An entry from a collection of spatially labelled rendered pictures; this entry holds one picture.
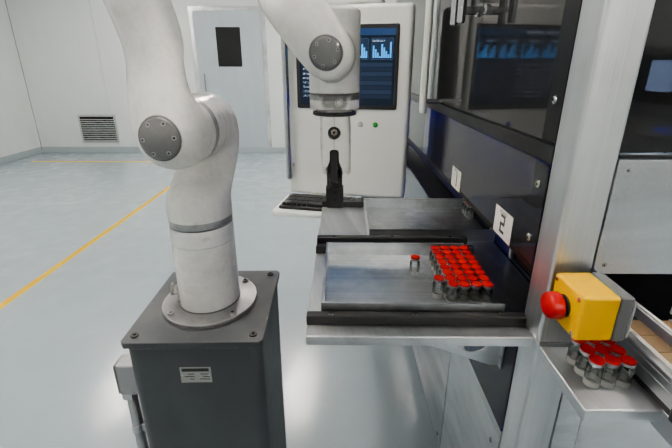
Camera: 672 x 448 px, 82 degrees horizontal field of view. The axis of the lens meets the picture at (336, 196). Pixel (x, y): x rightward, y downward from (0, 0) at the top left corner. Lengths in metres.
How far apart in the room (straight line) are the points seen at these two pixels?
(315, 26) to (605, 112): 0.42
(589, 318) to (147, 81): 0.74
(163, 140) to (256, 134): 5.69
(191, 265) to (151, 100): 0.30
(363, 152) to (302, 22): 1.07
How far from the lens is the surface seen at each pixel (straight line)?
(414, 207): 1.31
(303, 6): 0.57
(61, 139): 7.67
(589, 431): 0.98
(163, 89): 0.67
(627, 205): 0.73
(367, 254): 0.98
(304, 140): 1.63
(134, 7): 0.73
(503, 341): 0.78
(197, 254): 0.76
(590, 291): 0.66
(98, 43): 7.11
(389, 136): 1.56
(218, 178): 0.76
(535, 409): 0.89
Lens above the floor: 1.33
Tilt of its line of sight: 19 degrees down
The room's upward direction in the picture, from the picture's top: straight up
